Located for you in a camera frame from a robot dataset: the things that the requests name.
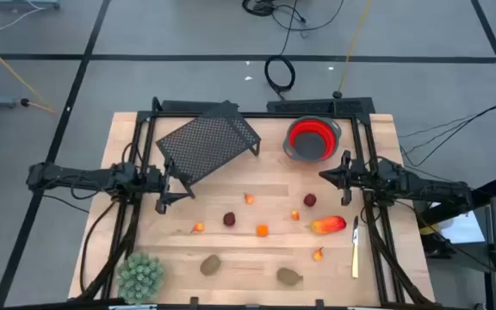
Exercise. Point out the white board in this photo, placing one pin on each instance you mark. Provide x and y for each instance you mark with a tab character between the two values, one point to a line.
463	228

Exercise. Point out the black aluminium table frame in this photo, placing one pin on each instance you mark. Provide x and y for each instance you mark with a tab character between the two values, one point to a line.
274	115

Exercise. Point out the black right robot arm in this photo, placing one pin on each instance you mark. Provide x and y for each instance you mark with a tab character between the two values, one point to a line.
420	185

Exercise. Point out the small orange-yellow toy pear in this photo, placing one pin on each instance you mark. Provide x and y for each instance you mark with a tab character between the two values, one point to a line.
295	215
249	199
198	227
318	255

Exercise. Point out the orange toy tangerine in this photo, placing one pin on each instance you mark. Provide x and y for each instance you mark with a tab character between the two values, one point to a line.
262	231

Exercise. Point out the red-yellow toy mango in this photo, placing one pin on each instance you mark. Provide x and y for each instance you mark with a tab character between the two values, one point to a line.
328	225

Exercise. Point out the black perforated metal rack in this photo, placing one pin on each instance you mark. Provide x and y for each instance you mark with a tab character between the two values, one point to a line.
209	142

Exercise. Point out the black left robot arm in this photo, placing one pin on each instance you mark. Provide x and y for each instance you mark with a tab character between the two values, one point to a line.
84	177

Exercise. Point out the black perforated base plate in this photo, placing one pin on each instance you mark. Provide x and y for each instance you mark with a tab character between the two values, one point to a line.
321	106

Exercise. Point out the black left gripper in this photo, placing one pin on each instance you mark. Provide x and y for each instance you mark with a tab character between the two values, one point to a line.
164	183

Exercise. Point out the black edge clamp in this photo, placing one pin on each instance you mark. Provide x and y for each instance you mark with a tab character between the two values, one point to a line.
194	302
319	304

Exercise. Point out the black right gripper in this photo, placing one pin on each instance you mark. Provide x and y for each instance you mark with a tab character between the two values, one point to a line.
347	176

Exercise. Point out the green potted plant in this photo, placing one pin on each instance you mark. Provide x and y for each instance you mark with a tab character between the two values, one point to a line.
140	277

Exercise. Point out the brown-green toy kiwi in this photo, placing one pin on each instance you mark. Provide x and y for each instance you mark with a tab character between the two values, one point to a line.
210	264
288	276

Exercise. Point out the dark red toy plum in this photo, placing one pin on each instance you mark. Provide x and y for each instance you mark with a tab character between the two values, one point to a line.
229	218
310	200

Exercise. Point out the red collapsible colander grey rim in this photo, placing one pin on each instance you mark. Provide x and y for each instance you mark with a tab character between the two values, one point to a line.
312	138

